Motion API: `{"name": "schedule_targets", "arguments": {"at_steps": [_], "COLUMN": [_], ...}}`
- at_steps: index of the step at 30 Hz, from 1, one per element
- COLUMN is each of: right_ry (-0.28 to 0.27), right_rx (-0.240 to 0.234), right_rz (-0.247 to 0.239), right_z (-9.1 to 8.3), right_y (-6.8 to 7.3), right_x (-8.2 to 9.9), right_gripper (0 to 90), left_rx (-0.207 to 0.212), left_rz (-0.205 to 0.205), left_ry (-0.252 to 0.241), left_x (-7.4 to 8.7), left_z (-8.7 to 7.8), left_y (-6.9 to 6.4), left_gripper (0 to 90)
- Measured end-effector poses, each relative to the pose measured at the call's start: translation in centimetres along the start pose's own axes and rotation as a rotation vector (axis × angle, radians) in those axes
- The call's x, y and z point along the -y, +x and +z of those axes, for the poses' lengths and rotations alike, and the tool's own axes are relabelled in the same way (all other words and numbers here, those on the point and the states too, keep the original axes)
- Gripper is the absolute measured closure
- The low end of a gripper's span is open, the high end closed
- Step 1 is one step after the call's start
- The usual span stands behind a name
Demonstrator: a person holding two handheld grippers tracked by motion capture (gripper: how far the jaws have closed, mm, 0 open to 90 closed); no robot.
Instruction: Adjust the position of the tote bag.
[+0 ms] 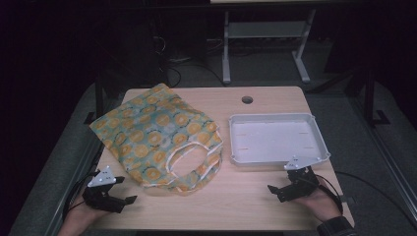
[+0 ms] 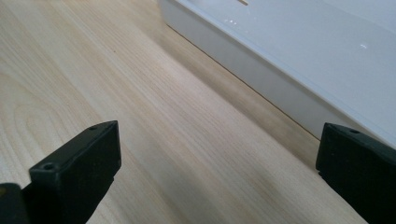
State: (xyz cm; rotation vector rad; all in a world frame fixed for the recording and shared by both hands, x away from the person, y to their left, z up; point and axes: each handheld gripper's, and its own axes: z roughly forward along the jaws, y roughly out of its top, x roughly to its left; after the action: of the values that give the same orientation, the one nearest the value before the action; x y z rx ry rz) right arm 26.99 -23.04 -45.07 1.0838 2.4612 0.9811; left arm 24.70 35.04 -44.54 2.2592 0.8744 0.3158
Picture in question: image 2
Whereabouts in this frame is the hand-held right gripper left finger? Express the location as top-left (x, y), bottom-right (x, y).
top-left (21, 120), bottom-right (122, 224)

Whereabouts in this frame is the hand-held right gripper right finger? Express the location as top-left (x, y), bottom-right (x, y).
top-left (315, 122), bottom-right (396, 224)

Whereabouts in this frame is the white plastic tray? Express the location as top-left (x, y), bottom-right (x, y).
top-left (157, 0), bottom-right (396, 150)

